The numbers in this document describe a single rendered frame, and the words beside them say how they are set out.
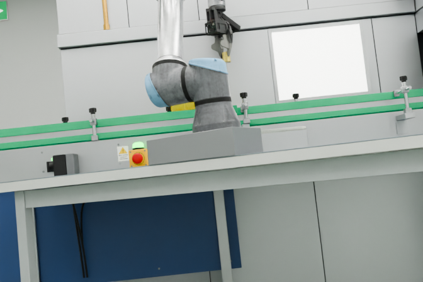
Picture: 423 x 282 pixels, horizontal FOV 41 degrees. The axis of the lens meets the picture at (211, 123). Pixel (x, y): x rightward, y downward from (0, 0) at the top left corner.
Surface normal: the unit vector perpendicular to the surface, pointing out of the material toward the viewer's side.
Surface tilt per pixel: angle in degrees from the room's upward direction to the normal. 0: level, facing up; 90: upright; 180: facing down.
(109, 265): 90
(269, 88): 90
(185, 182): 90
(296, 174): 90
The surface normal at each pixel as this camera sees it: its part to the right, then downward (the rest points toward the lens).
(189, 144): -0.37, -0.04
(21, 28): 0.00, -0.09
